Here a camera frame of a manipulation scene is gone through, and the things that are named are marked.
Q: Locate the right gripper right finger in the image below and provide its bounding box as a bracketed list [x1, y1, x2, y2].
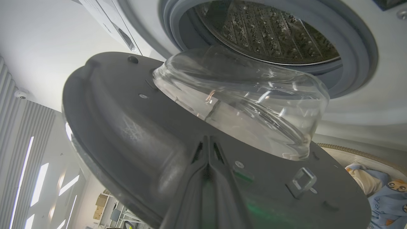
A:
[209, 137, 255, 229]

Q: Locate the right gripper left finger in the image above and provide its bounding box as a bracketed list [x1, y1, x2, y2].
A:
[159, 136, 209, 229]

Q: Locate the dark grey glass washer door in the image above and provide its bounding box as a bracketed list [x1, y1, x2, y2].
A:
[62, 45, 372, 229]

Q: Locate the bundle of clothes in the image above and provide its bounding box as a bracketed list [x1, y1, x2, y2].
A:
[348, 168, 384, 196]

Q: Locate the blue cartoon print garment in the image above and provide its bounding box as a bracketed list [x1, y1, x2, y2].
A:
[345, 163, 407, 229]

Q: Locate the cream perforated laundry basket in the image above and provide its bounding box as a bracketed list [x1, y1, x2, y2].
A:
[315, 142, 407, 191]

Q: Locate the white front-load washing machine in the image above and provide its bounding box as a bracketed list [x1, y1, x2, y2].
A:
[73, 0, 407, 151]

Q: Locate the white shelf with cardboard boxes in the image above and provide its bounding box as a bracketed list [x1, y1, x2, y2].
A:
[92, 189, 150, 229]

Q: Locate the white dome security camera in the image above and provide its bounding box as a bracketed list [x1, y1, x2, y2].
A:
[14, 89, 31, 100]

